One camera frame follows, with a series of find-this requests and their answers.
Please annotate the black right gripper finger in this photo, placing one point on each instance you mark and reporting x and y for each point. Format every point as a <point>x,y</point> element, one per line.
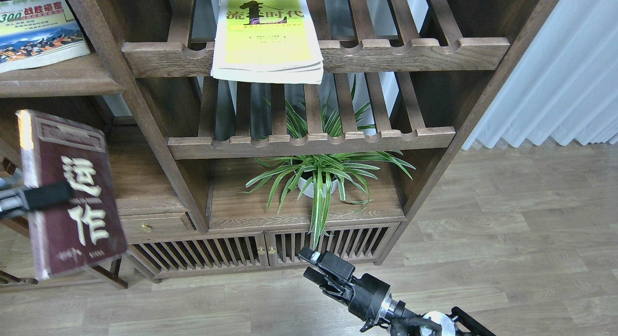
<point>333,282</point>
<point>328,263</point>

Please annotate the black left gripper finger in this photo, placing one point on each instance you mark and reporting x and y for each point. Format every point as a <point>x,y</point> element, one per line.
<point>19,201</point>

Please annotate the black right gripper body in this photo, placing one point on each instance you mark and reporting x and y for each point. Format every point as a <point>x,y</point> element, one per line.
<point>368,298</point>

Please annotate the dark maroon thick book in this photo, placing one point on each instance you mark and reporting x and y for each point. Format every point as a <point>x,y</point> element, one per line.
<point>85,229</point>

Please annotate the white green illustrated book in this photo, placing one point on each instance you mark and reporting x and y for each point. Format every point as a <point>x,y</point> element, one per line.
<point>35,33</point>

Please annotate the yellow green paperback book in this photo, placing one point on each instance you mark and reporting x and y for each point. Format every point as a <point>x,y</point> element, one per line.
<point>266,41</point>

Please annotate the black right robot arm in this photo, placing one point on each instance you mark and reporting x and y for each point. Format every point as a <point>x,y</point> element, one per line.
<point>405,322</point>

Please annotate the white plant pot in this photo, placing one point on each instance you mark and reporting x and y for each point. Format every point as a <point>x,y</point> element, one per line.
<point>306,185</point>

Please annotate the green spider plant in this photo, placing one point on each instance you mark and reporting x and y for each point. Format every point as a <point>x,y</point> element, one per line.
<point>350,169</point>

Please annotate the brass drawer knob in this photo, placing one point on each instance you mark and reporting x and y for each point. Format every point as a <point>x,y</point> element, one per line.
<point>146,227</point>

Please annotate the dark wooden bookshelf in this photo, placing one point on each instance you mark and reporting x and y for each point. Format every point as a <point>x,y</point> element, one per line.
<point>183,144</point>

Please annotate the white pleated curtain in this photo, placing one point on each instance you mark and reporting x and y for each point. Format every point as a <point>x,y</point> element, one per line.
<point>564,88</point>

